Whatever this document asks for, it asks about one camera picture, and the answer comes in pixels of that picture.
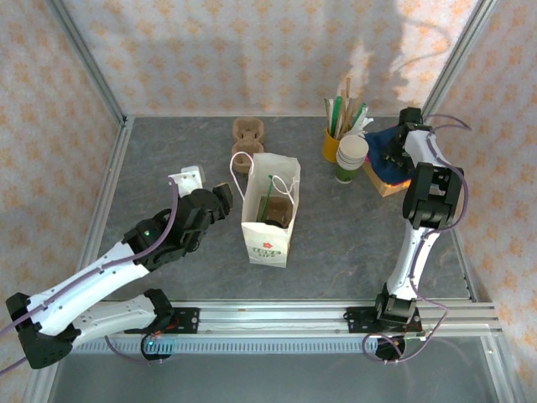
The wooden stir stick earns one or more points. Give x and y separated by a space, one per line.
357 111
347 105

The stack of paper cups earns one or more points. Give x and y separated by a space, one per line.
353 151

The black plastic cup lid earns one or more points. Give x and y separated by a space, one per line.
274 223

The stack of coloured napkins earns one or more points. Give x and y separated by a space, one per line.
377 147

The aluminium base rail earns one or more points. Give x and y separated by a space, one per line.
272 317

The green wrapped straw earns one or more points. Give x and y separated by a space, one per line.
330 115
338 115
360 117

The stack of pulp cup carriers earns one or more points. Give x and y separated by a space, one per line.
245 138

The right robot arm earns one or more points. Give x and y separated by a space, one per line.
409 260

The white wrapped straw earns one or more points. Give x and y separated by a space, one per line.
364 125

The thin green straw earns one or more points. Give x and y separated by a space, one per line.
265 197

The white paper takeout bag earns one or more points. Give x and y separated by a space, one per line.
268 247

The yellow holder cup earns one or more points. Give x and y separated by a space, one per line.
330 147

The brown pulp cup carrier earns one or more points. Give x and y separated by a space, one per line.
279 207

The aluminium frame post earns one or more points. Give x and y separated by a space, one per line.
457 59
40 388
501 365
87 59

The aluminium side rail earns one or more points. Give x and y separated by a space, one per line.
112 168

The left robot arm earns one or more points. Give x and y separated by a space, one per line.
84 289

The colourful paper napkin stack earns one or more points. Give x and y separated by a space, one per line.
386 186

